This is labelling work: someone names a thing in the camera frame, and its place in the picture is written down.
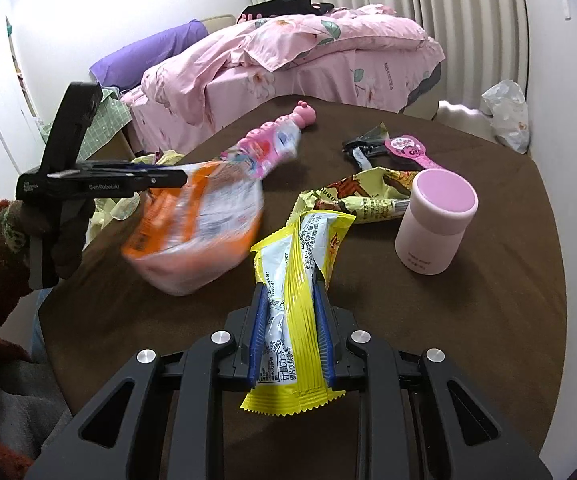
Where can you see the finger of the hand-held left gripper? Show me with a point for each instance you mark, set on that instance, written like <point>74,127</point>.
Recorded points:
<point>118,167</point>
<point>168,178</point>

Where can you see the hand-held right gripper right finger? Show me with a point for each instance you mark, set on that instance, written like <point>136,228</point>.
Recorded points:
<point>324,340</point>

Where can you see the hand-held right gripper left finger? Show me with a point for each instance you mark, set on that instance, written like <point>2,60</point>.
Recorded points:
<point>258,340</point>

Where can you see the yellow plastic trash bag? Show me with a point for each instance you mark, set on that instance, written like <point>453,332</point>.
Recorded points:
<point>118,207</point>

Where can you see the orange and pink snack bag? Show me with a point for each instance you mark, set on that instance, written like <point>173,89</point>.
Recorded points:
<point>193,230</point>

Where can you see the yellow and white snack wrapper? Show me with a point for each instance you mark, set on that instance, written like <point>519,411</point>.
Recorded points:
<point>298,270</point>

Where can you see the green checked cloth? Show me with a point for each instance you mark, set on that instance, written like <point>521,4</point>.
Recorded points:
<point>108,125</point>

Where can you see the purple pillow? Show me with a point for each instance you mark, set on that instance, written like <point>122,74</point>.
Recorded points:
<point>143,55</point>

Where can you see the brown and yellow snack wrapper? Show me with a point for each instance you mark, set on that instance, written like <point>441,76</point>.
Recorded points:
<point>358,195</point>

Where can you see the pink toy bottle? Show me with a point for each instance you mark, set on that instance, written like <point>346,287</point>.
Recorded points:
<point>306,114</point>

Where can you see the beige headboard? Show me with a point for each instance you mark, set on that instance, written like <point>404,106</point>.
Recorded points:
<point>218,24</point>

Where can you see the pink cup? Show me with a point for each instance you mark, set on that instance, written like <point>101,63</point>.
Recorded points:
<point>436,220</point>

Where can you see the bed with pink floral sheet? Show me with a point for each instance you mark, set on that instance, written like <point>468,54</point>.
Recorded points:
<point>318,80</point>

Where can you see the black metal clip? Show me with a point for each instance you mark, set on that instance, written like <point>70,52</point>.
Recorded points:
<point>356,142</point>

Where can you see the black and pink garment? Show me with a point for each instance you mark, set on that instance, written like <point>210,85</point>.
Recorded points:
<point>278,5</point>

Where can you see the pink floral duvet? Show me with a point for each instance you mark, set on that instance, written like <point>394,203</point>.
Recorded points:
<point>318,35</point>

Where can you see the white plastic bag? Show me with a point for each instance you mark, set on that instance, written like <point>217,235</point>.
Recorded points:
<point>508,115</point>

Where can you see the white pleated curtain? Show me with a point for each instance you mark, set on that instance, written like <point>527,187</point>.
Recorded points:
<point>443,0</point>

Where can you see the white wall switch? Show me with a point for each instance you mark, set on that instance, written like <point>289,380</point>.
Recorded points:
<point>566,8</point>

